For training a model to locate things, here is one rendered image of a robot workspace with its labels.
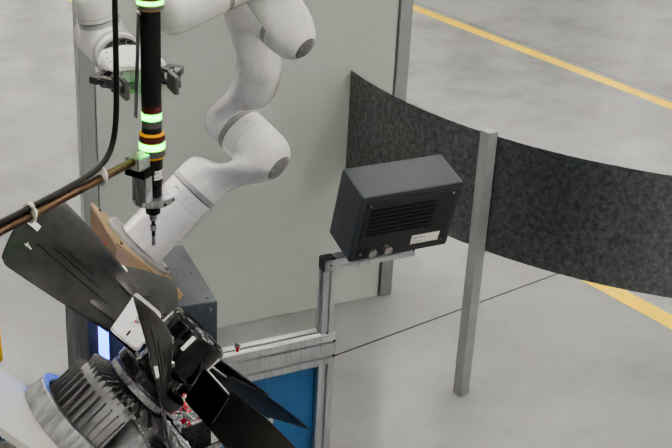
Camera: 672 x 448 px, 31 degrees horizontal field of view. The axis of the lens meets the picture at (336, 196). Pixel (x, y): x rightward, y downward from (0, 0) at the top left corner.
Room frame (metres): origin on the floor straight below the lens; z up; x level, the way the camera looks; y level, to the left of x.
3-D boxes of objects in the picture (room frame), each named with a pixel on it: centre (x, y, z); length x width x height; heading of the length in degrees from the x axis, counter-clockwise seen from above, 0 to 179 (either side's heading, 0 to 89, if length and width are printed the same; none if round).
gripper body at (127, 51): (1.96, 0.36, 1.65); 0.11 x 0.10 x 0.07; 28
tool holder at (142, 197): (1.86, 0.32, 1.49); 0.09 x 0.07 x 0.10; 153
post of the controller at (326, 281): (2.43, 0.01, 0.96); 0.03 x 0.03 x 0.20; 28
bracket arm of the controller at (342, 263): (2.48, -0.08, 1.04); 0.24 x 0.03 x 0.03; 118
